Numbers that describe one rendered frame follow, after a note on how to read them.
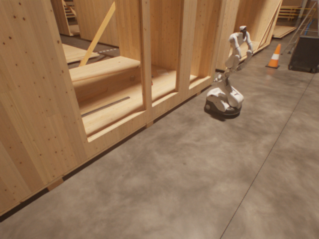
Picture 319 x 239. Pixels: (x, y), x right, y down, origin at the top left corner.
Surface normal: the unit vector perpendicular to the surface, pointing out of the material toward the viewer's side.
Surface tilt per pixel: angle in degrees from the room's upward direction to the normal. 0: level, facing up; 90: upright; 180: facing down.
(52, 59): 90
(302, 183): 0
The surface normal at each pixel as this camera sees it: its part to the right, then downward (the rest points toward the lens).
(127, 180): 0.00, -0.84
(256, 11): -0.65, 0.42
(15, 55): 0.76, 0.36
